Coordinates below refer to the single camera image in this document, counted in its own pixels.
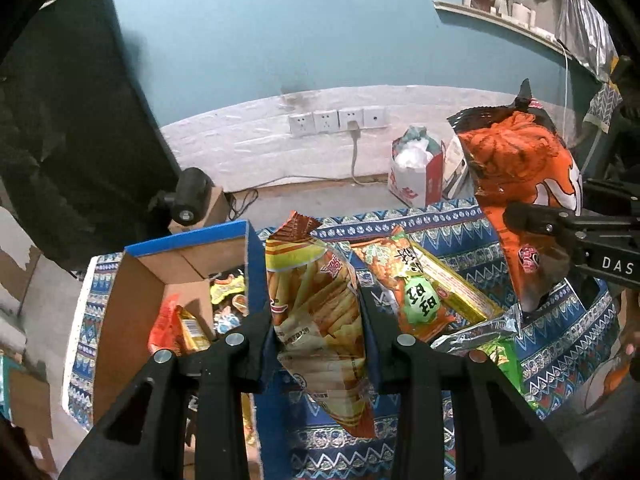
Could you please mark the small colourful snack packet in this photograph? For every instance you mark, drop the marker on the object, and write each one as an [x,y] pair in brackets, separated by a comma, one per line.
[227,290]
[232,317]

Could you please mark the brown cardboard box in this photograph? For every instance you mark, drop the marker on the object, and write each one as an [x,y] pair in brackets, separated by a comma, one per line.
[30,400]

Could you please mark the wall shelf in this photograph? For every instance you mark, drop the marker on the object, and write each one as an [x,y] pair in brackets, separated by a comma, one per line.
[490,15]

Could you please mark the cardboard box with blue rim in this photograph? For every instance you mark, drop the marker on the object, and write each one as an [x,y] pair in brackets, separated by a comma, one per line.
[145,285]

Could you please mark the green and orange snack packet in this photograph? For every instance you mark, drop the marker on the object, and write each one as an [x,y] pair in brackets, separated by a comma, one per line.
[400,280]

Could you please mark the silver foil snack packet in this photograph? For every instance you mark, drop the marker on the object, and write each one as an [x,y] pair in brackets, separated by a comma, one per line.
[475,332]

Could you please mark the black cloth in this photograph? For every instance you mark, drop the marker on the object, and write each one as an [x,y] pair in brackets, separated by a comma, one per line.
[75,135]

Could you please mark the french fries snack packet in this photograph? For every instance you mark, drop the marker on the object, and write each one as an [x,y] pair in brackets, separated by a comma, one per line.
[315,310]

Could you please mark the orange puffed snack packet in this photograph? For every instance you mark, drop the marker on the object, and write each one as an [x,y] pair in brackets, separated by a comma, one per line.
[515,170]

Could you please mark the blue patterned tablecloth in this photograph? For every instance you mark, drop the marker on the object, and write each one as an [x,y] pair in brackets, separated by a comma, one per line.
[450,230]

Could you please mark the red snack packet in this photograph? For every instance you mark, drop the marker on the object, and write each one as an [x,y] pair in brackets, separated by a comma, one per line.
[162,330]

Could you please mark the person's right hand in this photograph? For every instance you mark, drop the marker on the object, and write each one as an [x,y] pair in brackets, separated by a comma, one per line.
[629,347]

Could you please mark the long yellow snack packet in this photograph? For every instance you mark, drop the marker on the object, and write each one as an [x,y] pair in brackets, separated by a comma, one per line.
[460,292]

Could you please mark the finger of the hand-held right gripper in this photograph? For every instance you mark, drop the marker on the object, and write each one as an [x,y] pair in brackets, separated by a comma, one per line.
[610,195]
[540,220]

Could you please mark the white wall socket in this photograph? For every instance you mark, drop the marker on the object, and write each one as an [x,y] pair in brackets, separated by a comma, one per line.
[300,125]
[375,117]
[350,116]
[325,122]

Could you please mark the small cardboard box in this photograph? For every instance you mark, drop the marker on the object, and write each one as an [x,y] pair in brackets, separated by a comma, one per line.
[214,210]

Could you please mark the red and white bag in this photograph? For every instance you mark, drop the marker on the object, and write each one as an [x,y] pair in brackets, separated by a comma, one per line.
[410,180]

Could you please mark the white paper box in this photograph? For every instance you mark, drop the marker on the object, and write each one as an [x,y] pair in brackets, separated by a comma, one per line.
[455,165]

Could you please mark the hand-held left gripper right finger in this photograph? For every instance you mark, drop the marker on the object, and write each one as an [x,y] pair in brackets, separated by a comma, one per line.
[390,355]

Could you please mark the black camera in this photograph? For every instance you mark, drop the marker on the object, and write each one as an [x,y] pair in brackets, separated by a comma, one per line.
[192,192]

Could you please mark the grey patterned cloth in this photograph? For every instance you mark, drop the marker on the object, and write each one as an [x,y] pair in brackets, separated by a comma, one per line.
[602,105]

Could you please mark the silver foil curtain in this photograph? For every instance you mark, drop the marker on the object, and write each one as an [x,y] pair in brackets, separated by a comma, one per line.
[585,20]

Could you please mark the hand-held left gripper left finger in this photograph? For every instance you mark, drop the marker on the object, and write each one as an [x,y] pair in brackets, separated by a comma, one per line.
[220,360]

